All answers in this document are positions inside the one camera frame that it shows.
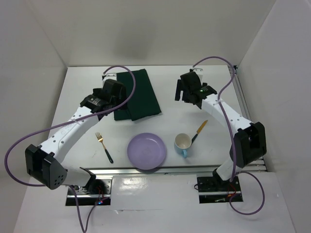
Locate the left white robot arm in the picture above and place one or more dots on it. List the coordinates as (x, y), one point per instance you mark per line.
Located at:
(43, 162)

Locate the dark green cloth napkin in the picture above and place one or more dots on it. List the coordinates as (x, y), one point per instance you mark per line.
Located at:
(143, 103)

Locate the gold knife black handle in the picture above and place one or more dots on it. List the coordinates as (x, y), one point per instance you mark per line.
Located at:
(199, 130)

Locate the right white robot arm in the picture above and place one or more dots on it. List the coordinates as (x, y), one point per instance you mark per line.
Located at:
(248, 139)

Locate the aluminium rail frame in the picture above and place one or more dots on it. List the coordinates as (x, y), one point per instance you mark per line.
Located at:
(211, 147)

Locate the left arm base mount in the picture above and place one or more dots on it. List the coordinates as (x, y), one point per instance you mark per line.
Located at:
(100, 192)

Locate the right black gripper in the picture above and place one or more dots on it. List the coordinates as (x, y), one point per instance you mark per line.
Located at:
(179, 89)

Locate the purple plate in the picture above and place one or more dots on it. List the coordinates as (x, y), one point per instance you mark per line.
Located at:
(146, 151)

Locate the gold fork black handle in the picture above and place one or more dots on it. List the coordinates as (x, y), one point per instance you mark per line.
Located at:
(101, 140)

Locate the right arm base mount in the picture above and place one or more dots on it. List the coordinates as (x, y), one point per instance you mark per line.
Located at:
(210, 191)

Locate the light blue mug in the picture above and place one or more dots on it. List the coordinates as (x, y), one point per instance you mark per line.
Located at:
(182, 143)

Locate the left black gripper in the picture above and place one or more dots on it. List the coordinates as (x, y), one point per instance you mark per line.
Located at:
(123, 97)

